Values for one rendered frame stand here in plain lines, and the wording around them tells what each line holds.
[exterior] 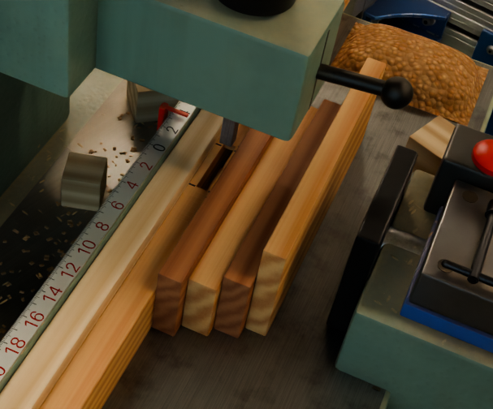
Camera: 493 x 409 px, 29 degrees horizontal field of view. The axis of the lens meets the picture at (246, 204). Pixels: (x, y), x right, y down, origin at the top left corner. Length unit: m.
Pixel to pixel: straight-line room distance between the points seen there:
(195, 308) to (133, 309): 0.04
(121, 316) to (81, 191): 0.24
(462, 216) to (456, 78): 0.25
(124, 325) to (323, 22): 0.21
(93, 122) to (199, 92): 0.30
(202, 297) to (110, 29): 0.17
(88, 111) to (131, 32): 0.31
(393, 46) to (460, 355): 0.33
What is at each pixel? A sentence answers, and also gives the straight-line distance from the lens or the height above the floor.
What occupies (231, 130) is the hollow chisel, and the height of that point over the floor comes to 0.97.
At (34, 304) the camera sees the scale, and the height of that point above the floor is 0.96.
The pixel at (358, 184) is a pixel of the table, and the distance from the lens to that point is 0.73.
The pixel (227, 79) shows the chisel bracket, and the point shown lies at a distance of 0.59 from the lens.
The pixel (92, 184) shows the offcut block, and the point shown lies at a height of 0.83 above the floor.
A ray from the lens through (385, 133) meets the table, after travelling 0.78.
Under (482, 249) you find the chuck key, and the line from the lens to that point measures 0.57.
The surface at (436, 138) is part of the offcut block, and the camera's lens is 0.73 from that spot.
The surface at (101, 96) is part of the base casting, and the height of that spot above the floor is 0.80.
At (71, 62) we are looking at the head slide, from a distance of 0.60.
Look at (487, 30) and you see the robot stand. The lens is 1.33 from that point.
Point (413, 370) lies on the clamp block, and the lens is 0.60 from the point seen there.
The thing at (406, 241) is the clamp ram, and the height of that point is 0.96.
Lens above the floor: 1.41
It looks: 46 degrees down
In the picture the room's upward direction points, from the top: 12 degrees clockwise
